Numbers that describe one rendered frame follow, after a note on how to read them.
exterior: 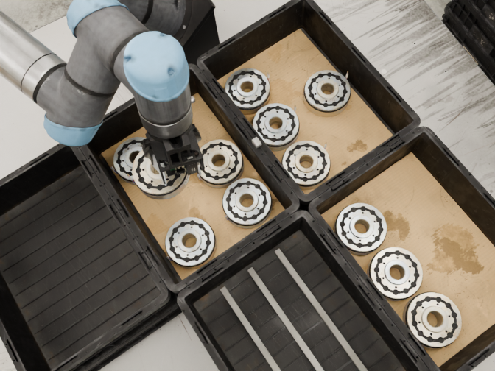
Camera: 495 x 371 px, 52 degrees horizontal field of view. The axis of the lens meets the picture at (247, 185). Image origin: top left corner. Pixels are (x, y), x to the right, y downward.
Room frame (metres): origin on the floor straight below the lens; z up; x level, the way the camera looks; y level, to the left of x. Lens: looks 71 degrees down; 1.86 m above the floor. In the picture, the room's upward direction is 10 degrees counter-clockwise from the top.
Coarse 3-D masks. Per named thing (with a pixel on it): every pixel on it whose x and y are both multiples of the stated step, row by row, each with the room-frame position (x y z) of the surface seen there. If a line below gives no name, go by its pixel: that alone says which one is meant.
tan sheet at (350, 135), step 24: (288, 48) 0.67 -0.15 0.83; (312, 48) 0.66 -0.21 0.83; (264, 72) 0.62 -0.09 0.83; (288, 72) 0.61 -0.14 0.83; (312, 72) 0.60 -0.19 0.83; (288, 96) 0.55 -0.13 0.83; (312, 120) 0.48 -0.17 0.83; (336, 120) 0.47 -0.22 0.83; (360, 120) 0.46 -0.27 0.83; (336, 144) 0.41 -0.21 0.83; (360, 144) 0.40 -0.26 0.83; (336, 168) 0.36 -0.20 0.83
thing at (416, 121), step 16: (304, 0) 0.72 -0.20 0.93; (272, 16) 0.69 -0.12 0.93; (320, 16) 0.67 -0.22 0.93; (240, 32) 0.67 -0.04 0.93; (336, 32) 0.62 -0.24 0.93; (224, 48) 0.64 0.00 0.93; (352, 48) 0.58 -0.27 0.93; (368, 64) 0.54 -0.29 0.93; (208, 80) 0.56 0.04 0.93; (384, 80) 0.49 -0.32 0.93; (224, 96) 0.52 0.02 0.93; (400, 96) 0.45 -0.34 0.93; (240, 112) 0.48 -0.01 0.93; (272, 160) 0.36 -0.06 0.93; (368, 160) 0.32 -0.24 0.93; (288, 176) 0.32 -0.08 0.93; (336, 176) 0.30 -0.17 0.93; (320, 192) 0.28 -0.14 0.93
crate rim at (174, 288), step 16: (192, 64) 0.61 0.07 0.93; (112, 112) 0.53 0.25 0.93; (224, 112) 0.48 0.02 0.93; (240, 128) 0.44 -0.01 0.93; (96, 160) 0.43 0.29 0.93; (272, 176) 0.33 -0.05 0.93; (112, 192) 0.35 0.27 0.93; (288, 192) 0.29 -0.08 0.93; (288, 208) 0.26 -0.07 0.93; (128, 224) 0.28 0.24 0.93; (272, 224) 0.23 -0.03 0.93; (144, 240) 0.24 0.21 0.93; (240, 240) 0.21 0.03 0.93; (224, 256) 0.19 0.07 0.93; (160, 272) 0.18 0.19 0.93; (176, 288) 0.14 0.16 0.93
